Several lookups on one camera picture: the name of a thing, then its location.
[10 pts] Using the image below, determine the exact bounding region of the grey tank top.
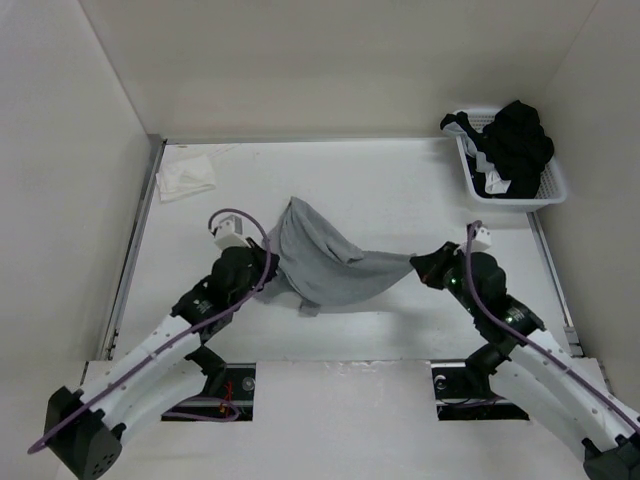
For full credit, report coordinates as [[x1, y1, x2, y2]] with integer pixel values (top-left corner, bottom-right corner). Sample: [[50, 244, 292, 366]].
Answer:
[[257, 197, 412, 316]]

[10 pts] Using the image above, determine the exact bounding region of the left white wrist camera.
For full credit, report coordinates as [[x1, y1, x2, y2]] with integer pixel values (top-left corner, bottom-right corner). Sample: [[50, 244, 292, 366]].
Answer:
[[209, 214, 249, 250]]

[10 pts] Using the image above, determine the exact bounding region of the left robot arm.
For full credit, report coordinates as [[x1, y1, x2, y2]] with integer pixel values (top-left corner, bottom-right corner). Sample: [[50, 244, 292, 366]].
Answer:
[[41, 240, 279, 479]]

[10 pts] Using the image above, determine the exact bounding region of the white cloth in basket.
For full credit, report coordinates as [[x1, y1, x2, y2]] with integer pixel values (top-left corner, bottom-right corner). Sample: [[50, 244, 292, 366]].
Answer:
[[441, 121, 511, 196]]

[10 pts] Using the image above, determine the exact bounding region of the white plastic basket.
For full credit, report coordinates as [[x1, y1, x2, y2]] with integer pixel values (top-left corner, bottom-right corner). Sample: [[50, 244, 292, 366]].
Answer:
[[444, 108, 567, 213]]

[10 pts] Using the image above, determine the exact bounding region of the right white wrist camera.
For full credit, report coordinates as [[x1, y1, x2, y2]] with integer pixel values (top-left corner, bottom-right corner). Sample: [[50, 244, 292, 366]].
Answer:
[[459, 221, 492, 253]]

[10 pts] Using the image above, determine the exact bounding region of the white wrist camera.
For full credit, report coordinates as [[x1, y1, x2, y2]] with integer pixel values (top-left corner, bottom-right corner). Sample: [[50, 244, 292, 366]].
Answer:
[[459, 221, 492, 253], [209, 214, 249, 250]]

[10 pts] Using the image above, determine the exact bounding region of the white folded tank top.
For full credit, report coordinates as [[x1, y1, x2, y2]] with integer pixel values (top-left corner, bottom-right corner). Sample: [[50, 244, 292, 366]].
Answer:
[[156, 155, 216, 203]]

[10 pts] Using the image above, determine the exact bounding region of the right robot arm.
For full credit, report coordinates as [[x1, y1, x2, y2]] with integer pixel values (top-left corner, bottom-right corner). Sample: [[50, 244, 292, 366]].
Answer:
[[410, 242, 639, 479]]

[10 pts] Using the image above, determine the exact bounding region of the black clothes pile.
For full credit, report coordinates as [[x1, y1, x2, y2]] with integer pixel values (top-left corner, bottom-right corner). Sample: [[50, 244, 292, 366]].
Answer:
[[440, 100, 555, 199]]

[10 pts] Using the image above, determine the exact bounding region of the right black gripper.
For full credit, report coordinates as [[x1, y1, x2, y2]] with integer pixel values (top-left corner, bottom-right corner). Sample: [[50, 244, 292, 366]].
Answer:
[[410, 240, 482, 317]]

